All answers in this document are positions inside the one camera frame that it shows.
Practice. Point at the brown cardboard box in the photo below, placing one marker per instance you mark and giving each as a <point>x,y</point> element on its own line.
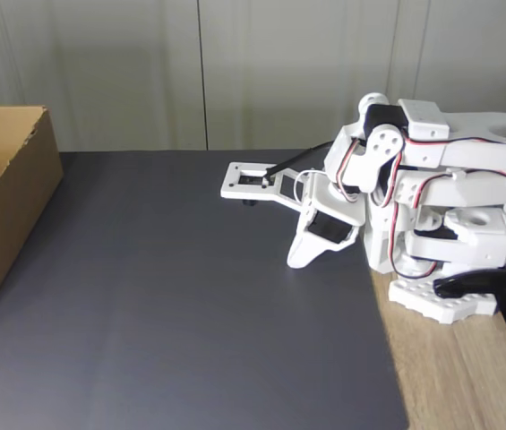
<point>6,233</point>

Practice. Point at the dark grey table mat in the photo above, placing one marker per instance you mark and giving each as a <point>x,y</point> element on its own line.
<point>145,291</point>

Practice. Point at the white cabinet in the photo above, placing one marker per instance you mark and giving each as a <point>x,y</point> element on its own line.
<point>100,67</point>

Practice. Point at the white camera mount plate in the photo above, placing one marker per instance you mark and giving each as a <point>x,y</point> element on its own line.
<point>234,190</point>

